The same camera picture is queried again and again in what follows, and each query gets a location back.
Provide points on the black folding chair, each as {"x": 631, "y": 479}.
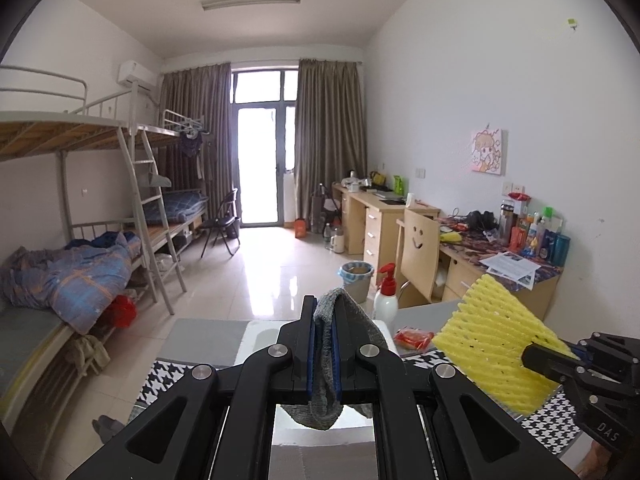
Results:
{"x": 225, "y": 222}

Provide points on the blue bedding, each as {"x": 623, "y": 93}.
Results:
{"x": 182, "y": 205}

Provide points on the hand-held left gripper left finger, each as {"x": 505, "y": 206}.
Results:
{"x": 311, "y": 355}

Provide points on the plain wooden desk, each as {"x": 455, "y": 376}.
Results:
{"x": 375, "y": 225}

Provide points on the red plastic bag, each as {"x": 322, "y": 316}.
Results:
{"x": 120, "y": 310}

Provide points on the blue plaid blanket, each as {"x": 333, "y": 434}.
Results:
{"x": 75, "y": 280}

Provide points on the brown curtain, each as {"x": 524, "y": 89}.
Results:
{"x": 330, "y": 135}
{"x": 210, "y": 110}

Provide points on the yellow kettle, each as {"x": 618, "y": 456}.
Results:
{"x": 377, "y": 178}

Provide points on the grey mattress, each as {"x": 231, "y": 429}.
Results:
{"x": 25, "y": 345}

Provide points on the yellow foam net sleeve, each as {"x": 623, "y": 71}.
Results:
{"x": 490, "y": 340}

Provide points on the grey trash bin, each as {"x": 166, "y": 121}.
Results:
{"x": 355, "y": 285}

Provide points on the white foam box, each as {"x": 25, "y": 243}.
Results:
{"x": 260, "y": 332}

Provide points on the folded metal trolley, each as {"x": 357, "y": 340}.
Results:
{"x": 320, "y": 207}

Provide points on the white printed papers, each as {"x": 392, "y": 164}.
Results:
{"x": 510, "y": 267}

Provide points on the grey slipper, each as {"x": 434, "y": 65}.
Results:
{"x": 107, "y": 427}

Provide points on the person's right forearm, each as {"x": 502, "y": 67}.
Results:
{"x": 597, "y": 460}

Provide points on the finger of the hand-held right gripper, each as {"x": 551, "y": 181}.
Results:
{"x": 612, "y": 342}
{"x": 550, "y": 360}

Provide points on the yellow pouch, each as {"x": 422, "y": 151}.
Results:
{"x": 450, "y": 236}

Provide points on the dark hanging clothes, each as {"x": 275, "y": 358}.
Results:
{"x": 191, "y": 145}

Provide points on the green bag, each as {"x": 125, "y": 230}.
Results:
{"x": 398, "y": 185}

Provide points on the grey sock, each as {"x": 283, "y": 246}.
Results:
{"x": 325, "y": 335}

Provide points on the beige cloth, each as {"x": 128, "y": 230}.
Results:
{"x": 87, "y": 355}

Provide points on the white air conditioner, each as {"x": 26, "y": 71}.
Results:
{"x": 135, "y": 72}

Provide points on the printed desk mat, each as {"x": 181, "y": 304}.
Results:
{"x": 480, "y": 247}

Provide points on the cartoon wall poster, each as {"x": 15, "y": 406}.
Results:
{"x": 487, "y": 150}

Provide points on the houndstooth tablecloth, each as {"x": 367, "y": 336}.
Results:
{"x": 170, "y": 380}

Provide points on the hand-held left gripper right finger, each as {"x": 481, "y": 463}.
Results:
{"x": 338, "y": 360}

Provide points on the row of toiletry bottles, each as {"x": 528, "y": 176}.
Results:
{"x": 537, "y": 240}

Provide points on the red snack packet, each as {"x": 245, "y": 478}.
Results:
{"x": 412, "y": 337}

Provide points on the red snack bag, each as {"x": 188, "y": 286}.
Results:
{"x": 520, "y": 197}

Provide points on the dark thermos flask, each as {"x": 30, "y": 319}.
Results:
{"x": 506, "y": 222}

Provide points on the white bottle with red sprayer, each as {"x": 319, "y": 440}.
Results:
{"x": 385, "y": 302}

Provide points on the ceiling tube light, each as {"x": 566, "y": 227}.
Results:
{"x": 250, "y": 1}

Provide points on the wooden chair with smiley face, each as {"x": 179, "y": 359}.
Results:
{"x": 417, "y": 260}

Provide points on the grey metal bunk bed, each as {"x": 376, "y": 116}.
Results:
{"x": 170, "y": 130}
{"x": 50, "y": 127}

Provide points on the orange container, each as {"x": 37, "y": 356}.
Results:
{"x": 300, "y": 228}

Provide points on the white jug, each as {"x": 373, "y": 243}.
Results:
{"x": 338, "y": 241}

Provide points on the wooden desk with printed mat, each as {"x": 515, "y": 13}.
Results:
{"x": 465, "y": 280}

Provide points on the black headphones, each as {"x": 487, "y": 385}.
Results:
{"x": 480, "y": 220}

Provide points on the grey metal ladder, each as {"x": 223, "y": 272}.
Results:
{"x": 150, "y": 205}

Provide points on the teal cylindrical bottle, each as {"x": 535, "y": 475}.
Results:
{"x": 561, "y": 250}

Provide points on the glass balcony door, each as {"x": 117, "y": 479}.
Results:
{"x": 260, "y": 160}

